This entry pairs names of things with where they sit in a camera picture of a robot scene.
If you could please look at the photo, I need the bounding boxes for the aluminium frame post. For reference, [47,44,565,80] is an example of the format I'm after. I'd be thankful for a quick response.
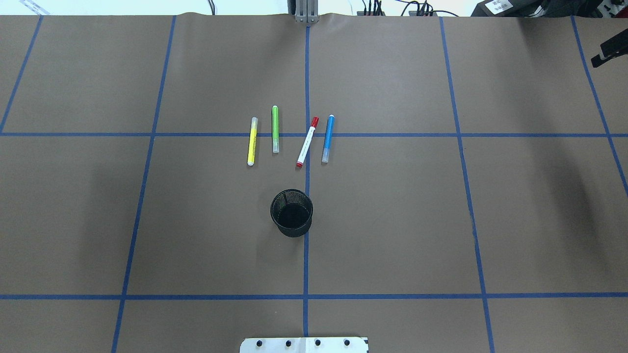
[288,0,319,25]

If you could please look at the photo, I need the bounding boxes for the blue highlighter pen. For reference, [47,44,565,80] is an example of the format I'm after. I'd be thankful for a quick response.
[321,115,336,164]

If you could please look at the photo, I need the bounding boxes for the green highlighter pen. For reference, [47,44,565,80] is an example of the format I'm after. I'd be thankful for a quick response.
[271,105,280,154]

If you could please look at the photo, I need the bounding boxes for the red and white marker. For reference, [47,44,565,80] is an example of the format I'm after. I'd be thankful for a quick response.
[296,116,320,169]

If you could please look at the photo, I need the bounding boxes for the yellow highlighter pen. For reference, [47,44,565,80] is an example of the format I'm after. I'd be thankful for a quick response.
[247,117,259,167]

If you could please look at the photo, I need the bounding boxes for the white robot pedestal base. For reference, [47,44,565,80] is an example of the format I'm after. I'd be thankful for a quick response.
[239,336,369,353]

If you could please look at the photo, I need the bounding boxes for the black mesh pen cup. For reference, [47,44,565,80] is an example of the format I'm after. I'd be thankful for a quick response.
[270,189,314,238]

